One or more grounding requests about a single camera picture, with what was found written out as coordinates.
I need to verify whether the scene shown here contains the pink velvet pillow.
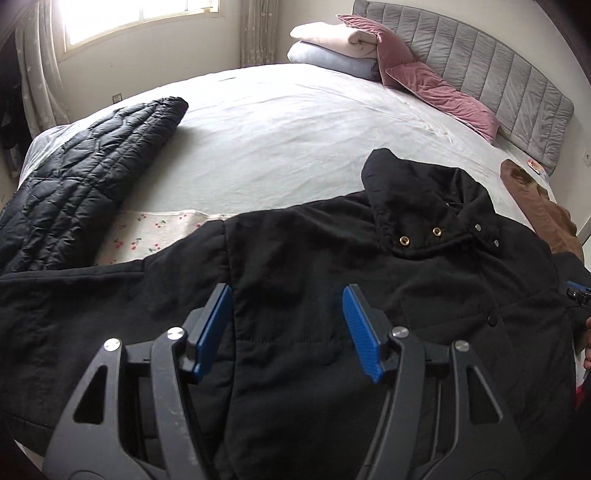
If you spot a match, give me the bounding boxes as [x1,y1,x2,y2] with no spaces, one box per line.
[384,60,501,145]
[336,14,416,88]

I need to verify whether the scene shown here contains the patterned sheer curtain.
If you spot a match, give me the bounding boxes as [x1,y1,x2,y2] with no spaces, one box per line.
[14,0,70,139]
[240,0,280,68]

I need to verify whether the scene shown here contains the grey padded headboard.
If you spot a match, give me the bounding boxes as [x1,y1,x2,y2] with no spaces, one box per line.
[352,0,574,172]

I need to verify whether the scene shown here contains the red box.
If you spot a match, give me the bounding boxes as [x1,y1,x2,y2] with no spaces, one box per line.
[575,374,591,411]

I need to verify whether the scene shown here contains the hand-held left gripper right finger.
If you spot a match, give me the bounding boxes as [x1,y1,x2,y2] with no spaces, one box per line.
[342,283,533,480]

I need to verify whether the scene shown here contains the bed with white sheet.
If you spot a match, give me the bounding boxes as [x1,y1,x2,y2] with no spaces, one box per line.
[18,62,559,278]

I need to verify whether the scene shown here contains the black quilted jacket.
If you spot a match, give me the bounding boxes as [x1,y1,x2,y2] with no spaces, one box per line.
[0,96,189,274]

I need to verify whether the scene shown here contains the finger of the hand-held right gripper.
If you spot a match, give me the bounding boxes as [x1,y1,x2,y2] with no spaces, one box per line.
[564,279,591,308]

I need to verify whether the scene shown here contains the window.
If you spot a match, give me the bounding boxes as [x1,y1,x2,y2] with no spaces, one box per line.
[55,0,222,47]

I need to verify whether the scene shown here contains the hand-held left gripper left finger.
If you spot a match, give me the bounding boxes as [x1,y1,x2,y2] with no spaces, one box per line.
[41,282,236,480]

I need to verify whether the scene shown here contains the folded cream blanket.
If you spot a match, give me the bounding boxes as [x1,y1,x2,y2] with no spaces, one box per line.
[290,21,385,60]

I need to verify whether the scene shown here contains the brown garment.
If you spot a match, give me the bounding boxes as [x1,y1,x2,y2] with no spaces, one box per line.
[500,159,581,254]

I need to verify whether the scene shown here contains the light blue pillow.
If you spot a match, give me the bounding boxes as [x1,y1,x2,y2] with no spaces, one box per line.
[287,41,382,83]

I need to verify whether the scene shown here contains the dark hanging clothes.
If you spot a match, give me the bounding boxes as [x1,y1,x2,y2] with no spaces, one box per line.
[0,41,24,153]

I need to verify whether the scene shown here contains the black padded coat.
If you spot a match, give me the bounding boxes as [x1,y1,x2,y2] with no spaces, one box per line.
[0,148,583,480]

